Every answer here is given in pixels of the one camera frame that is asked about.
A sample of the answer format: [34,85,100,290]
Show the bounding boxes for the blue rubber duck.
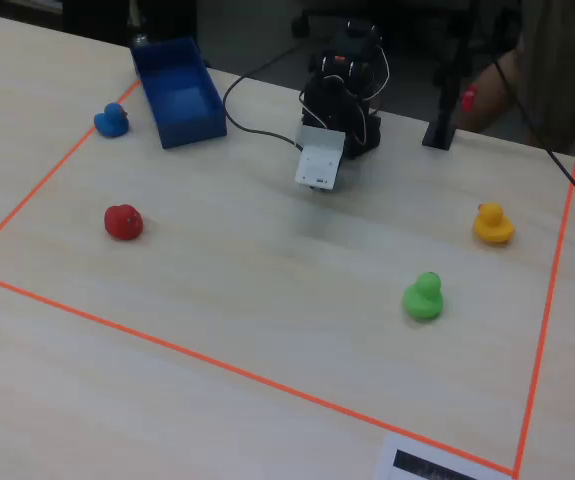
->
[93,102,130,139]

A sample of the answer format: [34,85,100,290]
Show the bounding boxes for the white paper with black bar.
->
[373,432,514,480]

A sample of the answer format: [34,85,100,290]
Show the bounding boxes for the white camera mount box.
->
[293,124,347,192]

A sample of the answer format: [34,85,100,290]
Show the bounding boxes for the red rubber duck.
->
[103,203,144,242]

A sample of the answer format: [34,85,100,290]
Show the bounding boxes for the blue plastic box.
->
[130,36,228,151]

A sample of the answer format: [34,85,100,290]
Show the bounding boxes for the thin black cable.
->
[492,57,575,224]

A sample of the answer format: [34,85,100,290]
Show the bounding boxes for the orange tape strip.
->
[512,157,575,477]
[0,269,517,476]
[0,79,142,266]

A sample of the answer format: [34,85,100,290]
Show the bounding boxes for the yellow rubber duck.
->
[472,201,515,246]

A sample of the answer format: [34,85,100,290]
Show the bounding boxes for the person's forearm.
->
[455,45,524,134]

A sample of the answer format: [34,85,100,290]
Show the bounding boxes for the green rubber duck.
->
[402,271,445,322]

